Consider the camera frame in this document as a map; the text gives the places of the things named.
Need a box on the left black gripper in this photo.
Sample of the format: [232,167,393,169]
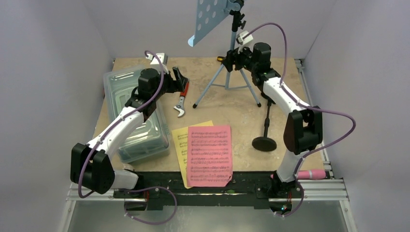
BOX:
[152,67,187,101]

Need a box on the red handled adjustable wrench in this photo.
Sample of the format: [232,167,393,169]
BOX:
[173,82,189,118]

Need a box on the blue perforated music stand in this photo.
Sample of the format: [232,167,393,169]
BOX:
[188,0,261,109]

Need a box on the pink sheet music page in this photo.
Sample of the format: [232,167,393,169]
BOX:
[186,125,233,188]

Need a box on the black microphone stand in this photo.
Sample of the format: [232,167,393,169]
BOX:
[252,92,277,152]

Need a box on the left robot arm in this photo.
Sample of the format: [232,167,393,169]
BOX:
[70,67,189,198]

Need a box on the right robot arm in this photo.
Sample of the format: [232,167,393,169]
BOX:
[223,42,323,197]

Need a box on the yellow sheet music page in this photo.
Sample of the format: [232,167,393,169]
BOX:
[171,120,214,189]

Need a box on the clear plastic storage box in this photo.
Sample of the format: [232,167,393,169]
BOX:
[103,65,170,163]

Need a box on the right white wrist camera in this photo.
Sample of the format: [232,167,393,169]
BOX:
[236,30,253,54]

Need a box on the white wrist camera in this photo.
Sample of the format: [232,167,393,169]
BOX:
[236,30,253,54]
[146,53,169,74]

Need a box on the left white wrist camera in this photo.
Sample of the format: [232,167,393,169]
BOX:
[146,53,169,74]

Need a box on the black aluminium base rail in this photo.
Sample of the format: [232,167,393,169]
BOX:
[86,171,348,213]

